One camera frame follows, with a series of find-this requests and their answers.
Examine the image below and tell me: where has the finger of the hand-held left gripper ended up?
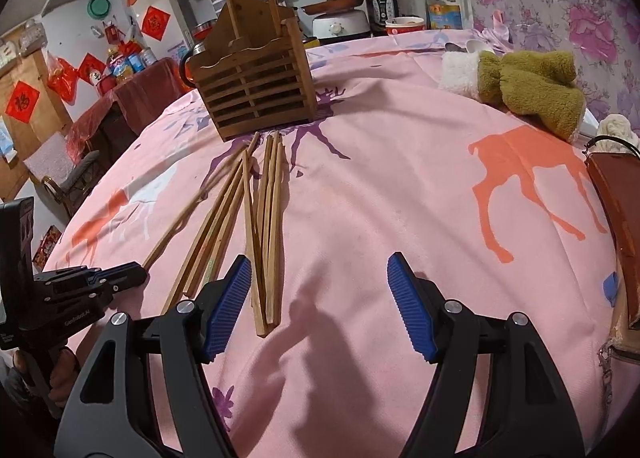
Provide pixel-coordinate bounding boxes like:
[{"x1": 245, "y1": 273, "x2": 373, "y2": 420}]
[
  {"x1": 34, "y1": 262, "x2": 149, "y2": 311},
  {"x1": 86, "y1": 265, "x2": 136, "y2": 284}
]

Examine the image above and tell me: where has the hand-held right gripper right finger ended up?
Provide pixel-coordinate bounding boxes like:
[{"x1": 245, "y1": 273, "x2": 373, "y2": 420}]
[{"x1": 386, "y1": 251, "x2": 596, "y2": 458}]

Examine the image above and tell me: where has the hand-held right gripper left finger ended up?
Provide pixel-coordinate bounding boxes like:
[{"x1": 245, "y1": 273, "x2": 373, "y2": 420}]
[{"x1": 54, "y1": 254, "x2": 253, "y2": 458}]

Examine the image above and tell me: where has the bundle of wooden chopsticks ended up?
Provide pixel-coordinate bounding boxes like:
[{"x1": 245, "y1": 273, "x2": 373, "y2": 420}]
[{"x1": 142, "y1": 130, "x2": 288, "y2": 339}]

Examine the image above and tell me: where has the slatted wooden chopstick holder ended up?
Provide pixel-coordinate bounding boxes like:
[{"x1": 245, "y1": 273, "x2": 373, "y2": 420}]
[{"x1": 186, "y1": 0, "x2": 321, "y2": 141}]

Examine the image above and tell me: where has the person's left hand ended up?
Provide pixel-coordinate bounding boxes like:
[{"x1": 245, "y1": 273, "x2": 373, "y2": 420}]
[{"x1": 12, "y1": 345, "x2": 83, "y2": 406}]

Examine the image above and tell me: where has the red gift box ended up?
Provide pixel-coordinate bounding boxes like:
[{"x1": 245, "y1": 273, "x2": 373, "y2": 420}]
[{"x1": 31, "y1": 225, "x2": 63, "y2": 271}]

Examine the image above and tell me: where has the pink deer print tablecloth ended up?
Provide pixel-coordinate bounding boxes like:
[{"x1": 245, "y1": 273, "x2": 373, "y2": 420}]
[{"x1": 42, "y1": 28, "x2": 631, "y2": 458}]

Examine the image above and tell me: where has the blue and white packet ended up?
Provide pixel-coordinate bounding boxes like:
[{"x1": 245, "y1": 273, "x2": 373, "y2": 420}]
[{"x1": 0, "y1": 118, "x2": 18, "y2": 159}]

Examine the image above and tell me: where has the red cloth covered table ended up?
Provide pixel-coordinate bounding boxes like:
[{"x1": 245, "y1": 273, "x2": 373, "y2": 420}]
[{"x1": 67, "y1": 57, "x2": 193, "y2": 164}]

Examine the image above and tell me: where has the red diamond paper on board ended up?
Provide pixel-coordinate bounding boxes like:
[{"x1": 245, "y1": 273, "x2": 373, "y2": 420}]
[{"x1": 5, "y1": 79, "x2": 42, "y2": 125}]

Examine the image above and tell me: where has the crumpled red paper decoration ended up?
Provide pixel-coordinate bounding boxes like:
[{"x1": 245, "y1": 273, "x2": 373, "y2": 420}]
[{"x1": 47, "y1": 55, "x2": 78, "y2": 95}]

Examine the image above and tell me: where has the small red diamond paper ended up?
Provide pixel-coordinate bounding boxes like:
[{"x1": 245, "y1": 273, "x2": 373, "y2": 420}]
[{"x1": 77, "y1": 53, "x2": 107, "y2": 84}]

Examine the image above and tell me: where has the large yellow oil bottle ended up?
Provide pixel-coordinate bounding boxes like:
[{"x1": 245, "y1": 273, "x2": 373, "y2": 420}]
[{"x1": 106, "y1": 45, "x2": 133, "y2": 79}]

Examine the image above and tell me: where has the steel electric kettle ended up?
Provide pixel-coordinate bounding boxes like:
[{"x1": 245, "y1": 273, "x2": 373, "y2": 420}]
[{"x1": 179, "y1": 40, "x2": 211, "y2": 91}]

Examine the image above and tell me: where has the brown leather bag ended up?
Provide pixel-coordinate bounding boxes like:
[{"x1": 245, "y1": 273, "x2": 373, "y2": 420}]
[{"x1": 582, "y1": 135, "x2": 640, "y2": 356}]

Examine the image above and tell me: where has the white refrigerator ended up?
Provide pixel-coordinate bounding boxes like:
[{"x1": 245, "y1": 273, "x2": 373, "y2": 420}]
[{"x1": 127, "y1": 0, "x2": 201, "y2": 61}]

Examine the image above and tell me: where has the red diamond paper on refrigerator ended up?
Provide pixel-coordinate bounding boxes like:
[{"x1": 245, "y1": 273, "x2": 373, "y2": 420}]
[{"x1": 141, "y1": 5, "x2": 171, "y2": 42}]

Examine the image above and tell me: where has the green and white plush cloth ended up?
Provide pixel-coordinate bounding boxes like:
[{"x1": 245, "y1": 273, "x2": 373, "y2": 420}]
[{"x1": 439, "y1": 50, "x2": 587, "y2": 143}]

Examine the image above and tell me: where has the white fluffy object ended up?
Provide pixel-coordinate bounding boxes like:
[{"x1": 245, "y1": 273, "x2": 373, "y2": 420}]
[{"x1": 597, "y1": 114, "x2": 640, "y2": 151}]

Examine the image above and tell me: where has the red and white bowl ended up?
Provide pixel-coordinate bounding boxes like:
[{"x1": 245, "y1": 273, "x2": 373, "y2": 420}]
[{"x1": 384, "y1": 15, "x2": 427, "y2": 36}]

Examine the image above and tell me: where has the rice cooker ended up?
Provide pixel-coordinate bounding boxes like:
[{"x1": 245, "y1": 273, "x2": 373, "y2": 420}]
[{"x1": 312, "y1": 8, "x2": 372, "y2": 41}]

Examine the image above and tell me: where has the steel pressure cooker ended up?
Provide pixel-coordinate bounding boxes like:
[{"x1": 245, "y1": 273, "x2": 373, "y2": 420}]
[{"x1": 364, "y1": 0, "x2": 427, "y2": 36}]

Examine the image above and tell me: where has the dark frying pan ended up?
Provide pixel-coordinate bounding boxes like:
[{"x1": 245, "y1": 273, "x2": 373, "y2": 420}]
[{"x1": 300, "y1": 0, "x2": 366, "y2": 16}]

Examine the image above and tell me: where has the wooden wall board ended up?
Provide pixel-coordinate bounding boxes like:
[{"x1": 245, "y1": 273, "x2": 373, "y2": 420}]
[{"x1": 0, "y1": 45, "x2": 73, "y2": 201}]

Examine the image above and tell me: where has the metal bag chain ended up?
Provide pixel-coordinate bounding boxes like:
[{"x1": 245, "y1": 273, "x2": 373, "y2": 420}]
[{"x1": 597, "y1": 343, "x2": 618, "y2": 414}]

